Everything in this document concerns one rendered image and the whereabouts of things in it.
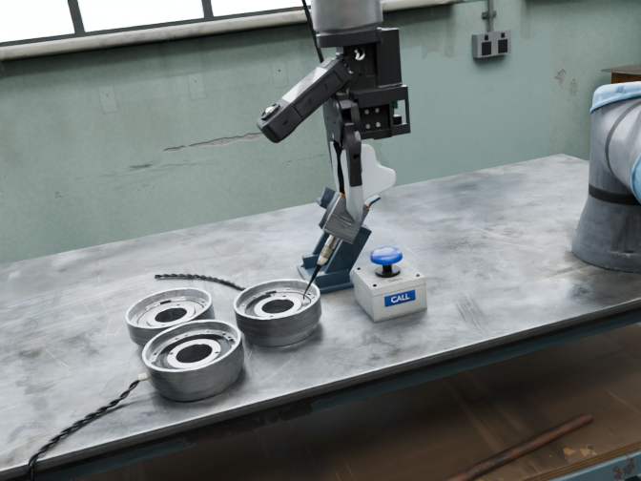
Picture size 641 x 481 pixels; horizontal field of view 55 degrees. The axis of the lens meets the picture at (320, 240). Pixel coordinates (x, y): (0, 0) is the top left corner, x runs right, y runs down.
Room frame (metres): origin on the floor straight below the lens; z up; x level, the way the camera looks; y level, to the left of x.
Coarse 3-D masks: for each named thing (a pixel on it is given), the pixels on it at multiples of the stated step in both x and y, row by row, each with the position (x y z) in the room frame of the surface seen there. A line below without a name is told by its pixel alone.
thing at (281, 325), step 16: (256, 288) 0.70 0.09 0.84; (272, 288) 0.71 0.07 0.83; (288, 288) 0.71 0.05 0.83; (304, 288) 0.70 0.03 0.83; (240, 304) 0.68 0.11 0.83; (272, 304) 0.68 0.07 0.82; (288, 304) 0.68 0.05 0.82; (320, 304) 0.66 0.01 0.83; (240, 320) 0.63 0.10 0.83; (256, 320) 0.62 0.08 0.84; (272, 320) 0.61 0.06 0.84; (288, 320) 0.61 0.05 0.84; (304, 320) 0.62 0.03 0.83; (256, 336) 0.62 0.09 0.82; (272, 336) 0.61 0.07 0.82; (288, 336) 0.62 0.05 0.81; (304, 336) 0.63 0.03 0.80
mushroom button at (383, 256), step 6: (384, 246) 0.70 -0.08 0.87; (390, 246) 0.70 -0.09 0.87; (372, 252) 0.69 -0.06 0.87; (378, 252) 0.69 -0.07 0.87; (384, 252) 0.68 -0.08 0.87; (390, 252) 0.68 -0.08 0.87; (396, 252) 0.68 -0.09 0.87; (402, 252) 0.69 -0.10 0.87; (372, 258) 0.68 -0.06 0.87; (378, 258) 0.67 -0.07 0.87; (384, 258) 0.67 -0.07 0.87; (390, 258) 0.67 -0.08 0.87; (396, 258) 0.67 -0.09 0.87; (402, 258) 0.68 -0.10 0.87; (384, 264) 0.67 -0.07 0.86; (390, 264) 0.68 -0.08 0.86; (384, 270) 0.68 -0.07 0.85; (390, 270) 0.68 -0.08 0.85
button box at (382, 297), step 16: (352, 272) 0.71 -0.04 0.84; (368, 272) 0.69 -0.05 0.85; (384, 272) 0.68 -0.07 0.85; (400, 272) 0.68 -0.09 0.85; (416, 272) 0.68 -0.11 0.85; (368, 288) 0.66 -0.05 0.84; (384, 288) 0.65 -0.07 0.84; (400, 288) 0.65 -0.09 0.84; (416, 288) 0.66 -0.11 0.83; (368, 304) 0.66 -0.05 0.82; (384, 304) 0.65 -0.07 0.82; (400, 304) 0.65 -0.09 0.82; (416, 304) 0.66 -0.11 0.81; (384, 320) 0.65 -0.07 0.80
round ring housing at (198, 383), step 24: (168, 336) 0.61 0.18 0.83; (240, 336) 0.58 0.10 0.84; (144, 360) 0.55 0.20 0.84; (168, 360) 0.57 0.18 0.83; (192, 360) 0.59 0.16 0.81; (216, 360) 0.54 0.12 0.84; (240, 360) 0.56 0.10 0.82; (168, 384) 0.53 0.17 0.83; (192, 384) 0.52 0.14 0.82; (216, 384) 0.53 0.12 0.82
